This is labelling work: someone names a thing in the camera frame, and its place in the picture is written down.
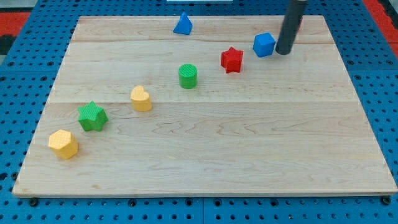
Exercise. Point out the green cylinder block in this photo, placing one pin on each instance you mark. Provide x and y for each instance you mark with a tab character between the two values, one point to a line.
187	74

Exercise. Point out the blue triangle block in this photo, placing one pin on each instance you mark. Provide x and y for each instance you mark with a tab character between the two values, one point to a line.
184	25

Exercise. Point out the yellow hexagon block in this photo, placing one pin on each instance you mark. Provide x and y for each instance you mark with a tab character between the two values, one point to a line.
63	144

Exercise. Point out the wooden board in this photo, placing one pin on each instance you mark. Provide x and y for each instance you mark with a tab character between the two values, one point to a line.
285	126

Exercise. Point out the red block behind rod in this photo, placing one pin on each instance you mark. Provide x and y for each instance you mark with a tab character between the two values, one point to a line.
299	25

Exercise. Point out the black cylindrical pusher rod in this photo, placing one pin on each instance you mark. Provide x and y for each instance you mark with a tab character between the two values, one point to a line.
288	31

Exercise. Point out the blue cube block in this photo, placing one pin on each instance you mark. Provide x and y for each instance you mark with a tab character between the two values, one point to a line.
263	44

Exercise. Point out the red star block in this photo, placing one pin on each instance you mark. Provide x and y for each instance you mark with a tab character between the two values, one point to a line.
231	60

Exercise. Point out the green star block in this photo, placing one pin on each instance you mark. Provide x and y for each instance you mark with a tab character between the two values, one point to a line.
92	117

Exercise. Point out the yellow heart block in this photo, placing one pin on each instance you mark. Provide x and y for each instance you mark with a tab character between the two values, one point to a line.
140	99

